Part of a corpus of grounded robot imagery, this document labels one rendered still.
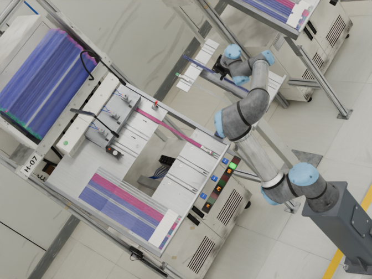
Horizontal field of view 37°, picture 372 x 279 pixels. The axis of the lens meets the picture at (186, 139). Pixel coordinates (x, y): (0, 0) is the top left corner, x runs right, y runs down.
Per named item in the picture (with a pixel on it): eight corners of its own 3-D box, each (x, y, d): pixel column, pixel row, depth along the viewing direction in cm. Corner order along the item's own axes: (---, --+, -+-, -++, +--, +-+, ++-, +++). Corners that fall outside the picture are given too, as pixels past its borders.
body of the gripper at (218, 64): (218, 59, 294) (222, 50, 283) (232, 68, 294) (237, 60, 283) (210, 71, 292) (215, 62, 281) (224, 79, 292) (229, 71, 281)
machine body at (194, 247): (258, 199, 361) (203, 144, 325) (201, 294, 342) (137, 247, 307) (195, 179, 411) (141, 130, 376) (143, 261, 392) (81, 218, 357)
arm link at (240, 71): (252, 76, 263) (244, 55, 265) (232, 86, 268) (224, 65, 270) (258, 77, 270) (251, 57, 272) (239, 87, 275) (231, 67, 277)
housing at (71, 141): (124, 89, 312) (122, 78, 299) (73, 161, 299) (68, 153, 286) (112, 82, 314) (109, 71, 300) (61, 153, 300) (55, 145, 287)
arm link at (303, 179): (327, 192, 246) (314, 176, 238) (300, 202, 252) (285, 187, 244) (324, 171, 254) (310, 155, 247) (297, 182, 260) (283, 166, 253)
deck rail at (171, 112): (230, 146, 301) (231, 143, 295) (228, 149, 300) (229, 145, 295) (120, 82, 312) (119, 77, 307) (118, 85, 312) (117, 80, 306)
